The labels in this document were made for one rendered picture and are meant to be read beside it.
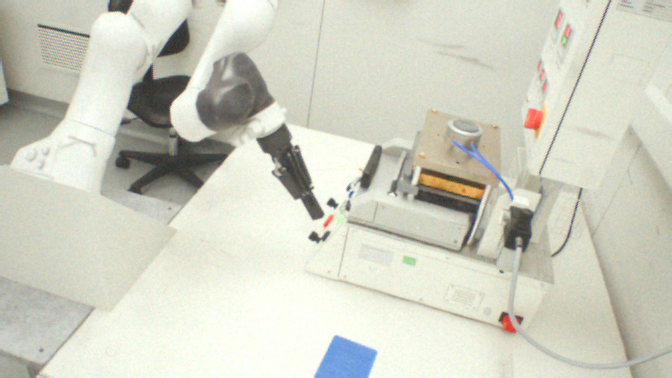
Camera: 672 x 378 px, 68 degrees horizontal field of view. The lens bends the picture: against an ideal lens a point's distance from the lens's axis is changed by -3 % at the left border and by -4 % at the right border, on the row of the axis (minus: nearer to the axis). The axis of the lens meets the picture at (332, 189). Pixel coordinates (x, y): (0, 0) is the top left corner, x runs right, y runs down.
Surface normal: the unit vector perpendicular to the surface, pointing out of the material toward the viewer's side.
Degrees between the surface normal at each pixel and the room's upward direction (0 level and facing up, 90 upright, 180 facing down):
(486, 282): 90
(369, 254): 90
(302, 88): 90
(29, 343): 0
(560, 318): 0
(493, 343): 0
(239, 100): 55
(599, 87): 90
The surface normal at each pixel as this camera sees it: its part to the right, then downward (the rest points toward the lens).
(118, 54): 0.36, 0.77
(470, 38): -0.23, 0.50
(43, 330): 0.14, -0.83
